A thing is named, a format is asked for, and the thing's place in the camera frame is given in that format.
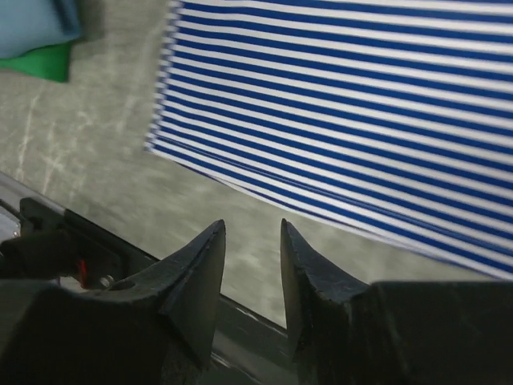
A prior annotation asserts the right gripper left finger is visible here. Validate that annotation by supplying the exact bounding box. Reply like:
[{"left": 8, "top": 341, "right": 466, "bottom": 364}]
[{"left": 1, "top": 221, "right": 225, "bottom": 384}]

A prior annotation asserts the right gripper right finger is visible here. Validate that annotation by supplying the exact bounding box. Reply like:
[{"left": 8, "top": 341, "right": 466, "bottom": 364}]
[{"left": 281, "top": 221, "right": 512, "bottom": 384}]

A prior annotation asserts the striped tank top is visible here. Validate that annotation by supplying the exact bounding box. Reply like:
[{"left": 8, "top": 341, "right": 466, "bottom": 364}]
[{"left": 147, "top": 1, "right": 512, "bottom": 280}]

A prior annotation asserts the green tank top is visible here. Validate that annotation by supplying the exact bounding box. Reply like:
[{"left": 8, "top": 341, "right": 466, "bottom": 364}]
[{"left": 1, "top": 43, "right": 74, "bottom": 83}]

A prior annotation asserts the blue tank top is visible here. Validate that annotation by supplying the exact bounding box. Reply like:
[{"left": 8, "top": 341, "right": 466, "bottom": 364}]
[{"left": 1, "top": 0, "right": 83, "bottom": 59}]

